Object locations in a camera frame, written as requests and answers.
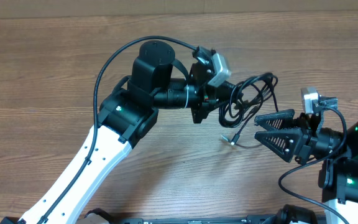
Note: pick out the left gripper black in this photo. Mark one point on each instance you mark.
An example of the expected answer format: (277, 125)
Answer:
(207, 101)

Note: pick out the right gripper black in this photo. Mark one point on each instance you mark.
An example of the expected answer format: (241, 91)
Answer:
(294, 141)

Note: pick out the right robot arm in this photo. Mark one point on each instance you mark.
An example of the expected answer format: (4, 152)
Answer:
(338, 177)

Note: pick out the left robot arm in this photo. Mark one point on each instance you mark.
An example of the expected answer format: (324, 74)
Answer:
(158, 80)

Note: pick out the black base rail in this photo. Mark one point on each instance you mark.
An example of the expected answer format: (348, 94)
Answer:
(250, 219)

